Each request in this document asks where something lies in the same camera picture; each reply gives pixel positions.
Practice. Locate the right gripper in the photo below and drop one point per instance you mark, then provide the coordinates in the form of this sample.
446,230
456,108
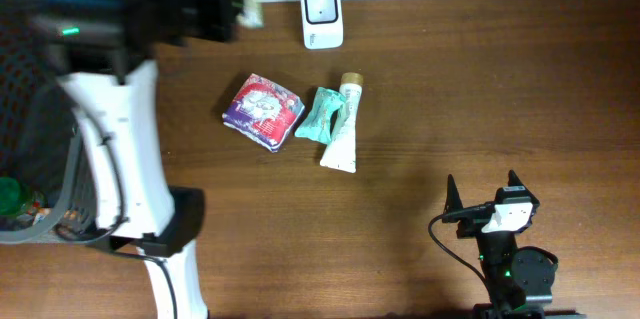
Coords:
470,227

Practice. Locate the white tube gold cap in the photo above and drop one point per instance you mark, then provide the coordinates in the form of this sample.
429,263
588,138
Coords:
340,153

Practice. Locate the mint green wipes pack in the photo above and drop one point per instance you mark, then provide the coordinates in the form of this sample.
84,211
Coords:
317,125

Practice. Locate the red purple pad pack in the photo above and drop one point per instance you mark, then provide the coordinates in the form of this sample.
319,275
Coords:
264,112

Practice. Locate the green lid jar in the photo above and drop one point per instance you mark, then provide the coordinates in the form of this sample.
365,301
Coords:
16,199

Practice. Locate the green Kleenex tissue pack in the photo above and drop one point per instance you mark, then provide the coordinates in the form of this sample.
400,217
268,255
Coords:
251,14

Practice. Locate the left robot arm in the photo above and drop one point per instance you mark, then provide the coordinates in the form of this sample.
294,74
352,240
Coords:
101,53

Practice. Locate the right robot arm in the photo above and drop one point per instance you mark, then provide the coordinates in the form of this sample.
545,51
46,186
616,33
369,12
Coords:
518,279

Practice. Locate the white barcode scanner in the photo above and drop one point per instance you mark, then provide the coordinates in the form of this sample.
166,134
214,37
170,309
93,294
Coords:
322,24

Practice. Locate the grey plastic mesh basket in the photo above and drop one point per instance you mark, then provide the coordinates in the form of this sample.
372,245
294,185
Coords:
41,144

